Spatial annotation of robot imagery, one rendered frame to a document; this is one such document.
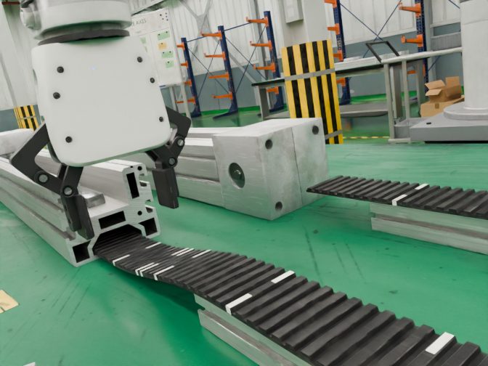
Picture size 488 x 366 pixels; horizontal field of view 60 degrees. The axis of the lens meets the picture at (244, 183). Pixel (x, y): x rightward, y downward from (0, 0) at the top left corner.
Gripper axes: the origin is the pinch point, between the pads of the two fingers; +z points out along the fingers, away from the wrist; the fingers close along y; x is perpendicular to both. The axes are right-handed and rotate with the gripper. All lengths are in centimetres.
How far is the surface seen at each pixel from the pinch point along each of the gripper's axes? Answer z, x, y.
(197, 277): 2.2, -14.3, -1.4
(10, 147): -4, 63, 0
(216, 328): 5.0, -16.4, -1.9
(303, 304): 2.1, -22.6, 0.3
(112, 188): -0.2, 10.2, 2.3
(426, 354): 2.2, -29.4, 0.8
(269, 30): -96, 714, 655
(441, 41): -9, 128, 294
